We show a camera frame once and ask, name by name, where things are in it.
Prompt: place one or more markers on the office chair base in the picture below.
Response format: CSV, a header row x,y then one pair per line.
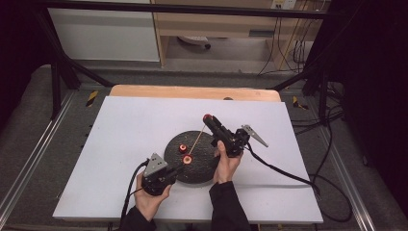
x,y
194,40

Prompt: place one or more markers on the black metal stand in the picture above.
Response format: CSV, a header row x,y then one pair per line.
x,y
56,83
322,86

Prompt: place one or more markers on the white cabinet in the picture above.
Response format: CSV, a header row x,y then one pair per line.
x,y
102,35

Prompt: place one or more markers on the red hawthorn fruit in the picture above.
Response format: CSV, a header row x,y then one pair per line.
x,y
207,117
187,159

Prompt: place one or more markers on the wooden skewer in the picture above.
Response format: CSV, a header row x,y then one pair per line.
x,y
196,141

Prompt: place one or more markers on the yellow black tape strip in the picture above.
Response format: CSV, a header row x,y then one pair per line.
x,y
91,98
300,103

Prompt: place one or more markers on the wooden table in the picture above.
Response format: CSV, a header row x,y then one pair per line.
x,y
192,92

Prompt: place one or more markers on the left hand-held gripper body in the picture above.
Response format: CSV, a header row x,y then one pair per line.
x,y
157,174

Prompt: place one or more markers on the aluminium floor rail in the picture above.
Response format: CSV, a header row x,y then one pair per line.
x,y
349,183
35,150

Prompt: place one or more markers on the person's left hand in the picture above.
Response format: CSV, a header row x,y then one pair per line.
x,y
149,202

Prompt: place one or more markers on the black metal frame bar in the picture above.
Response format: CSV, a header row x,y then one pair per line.
x,y
192,9

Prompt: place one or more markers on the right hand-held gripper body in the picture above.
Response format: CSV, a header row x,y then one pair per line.
x,y
235,142

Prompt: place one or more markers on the person's right hand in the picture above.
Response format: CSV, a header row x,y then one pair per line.
x,y
226,166

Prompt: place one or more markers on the black round plate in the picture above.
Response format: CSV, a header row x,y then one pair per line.
x,y
202,166

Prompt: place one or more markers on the red peg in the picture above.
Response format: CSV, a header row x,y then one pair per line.
x,y
182,148

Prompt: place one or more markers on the wooden desk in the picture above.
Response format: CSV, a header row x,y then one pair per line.
x,y
218,25

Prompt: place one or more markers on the wall socket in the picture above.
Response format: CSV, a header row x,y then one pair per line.
x,y
284,4

